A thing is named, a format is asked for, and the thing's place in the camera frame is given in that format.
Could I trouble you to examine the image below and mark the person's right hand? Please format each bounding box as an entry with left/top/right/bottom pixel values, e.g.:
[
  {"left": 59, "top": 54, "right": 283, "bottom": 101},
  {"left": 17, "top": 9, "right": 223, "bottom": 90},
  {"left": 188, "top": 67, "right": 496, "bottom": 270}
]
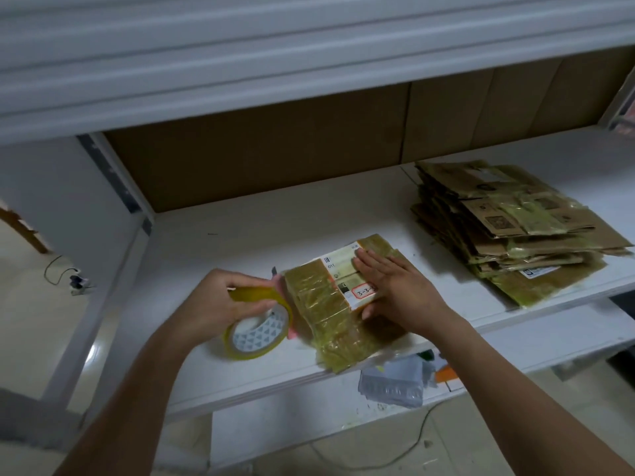
[{"left": 351, "top": 247, "right": 458, "bottom": 344}]

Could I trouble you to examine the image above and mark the person's left hand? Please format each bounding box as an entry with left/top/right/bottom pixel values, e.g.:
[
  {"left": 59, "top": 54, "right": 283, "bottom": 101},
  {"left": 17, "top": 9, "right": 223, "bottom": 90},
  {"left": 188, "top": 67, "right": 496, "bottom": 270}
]
[{"left": 157, "top": 267, "right": 285, "bottom": 354}]

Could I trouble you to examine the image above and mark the yellow tape roll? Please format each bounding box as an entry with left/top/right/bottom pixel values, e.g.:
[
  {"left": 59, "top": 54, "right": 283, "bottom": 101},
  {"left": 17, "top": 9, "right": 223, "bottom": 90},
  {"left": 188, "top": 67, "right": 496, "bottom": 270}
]
[{"left": 222, "top": 284, "right": 295, "bottom": 362}]

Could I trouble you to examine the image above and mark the white metal shelf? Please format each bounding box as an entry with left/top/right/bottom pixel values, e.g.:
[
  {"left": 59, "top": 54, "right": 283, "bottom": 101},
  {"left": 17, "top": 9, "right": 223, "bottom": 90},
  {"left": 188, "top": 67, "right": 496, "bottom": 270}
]
[{"left": 0, "top": 0, "right": 635, "bottom": 472}]

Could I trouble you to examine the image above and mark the labelled taped cardboard box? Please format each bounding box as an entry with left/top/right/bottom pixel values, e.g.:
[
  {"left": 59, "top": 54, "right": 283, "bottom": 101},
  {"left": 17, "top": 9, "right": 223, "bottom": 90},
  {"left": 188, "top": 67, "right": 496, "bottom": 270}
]
[{"left": 282, "top": 231, "right": 409, "bottom": 374}]

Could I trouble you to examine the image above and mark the stack of cardboard boxes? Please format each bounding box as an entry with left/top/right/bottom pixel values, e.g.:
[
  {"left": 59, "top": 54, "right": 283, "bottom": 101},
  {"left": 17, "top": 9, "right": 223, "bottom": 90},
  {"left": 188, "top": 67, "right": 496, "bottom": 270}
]
[{"left": 411, "top": 157, "right": 634, "bottom": 309}]

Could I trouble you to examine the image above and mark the person's left forearm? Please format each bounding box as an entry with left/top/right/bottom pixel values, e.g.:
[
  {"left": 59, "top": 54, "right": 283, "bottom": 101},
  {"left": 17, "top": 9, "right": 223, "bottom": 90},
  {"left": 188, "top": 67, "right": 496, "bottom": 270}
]
[{"left": 54, "top": 327, "right": 196, "bottom": 476}]

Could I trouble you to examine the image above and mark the person's right forearm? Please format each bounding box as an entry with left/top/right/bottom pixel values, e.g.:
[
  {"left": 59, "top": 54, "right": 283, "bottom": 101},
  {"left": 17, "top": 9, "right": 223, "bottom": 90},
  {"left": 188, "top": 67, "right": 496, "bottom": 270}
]
[{"left": 427, "top": 317, "right": 635, "bottom": 476}]

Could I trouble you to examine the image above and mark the red patterned panel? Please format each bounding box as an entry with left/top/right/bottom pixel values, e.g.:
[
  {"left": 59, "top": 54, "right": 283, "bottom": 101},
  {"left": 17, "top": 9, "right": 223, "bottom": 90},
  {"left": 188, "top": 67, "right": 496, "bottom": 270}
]
[{"left": 609, "top": 78, "right": 635, "bottom": 136}]

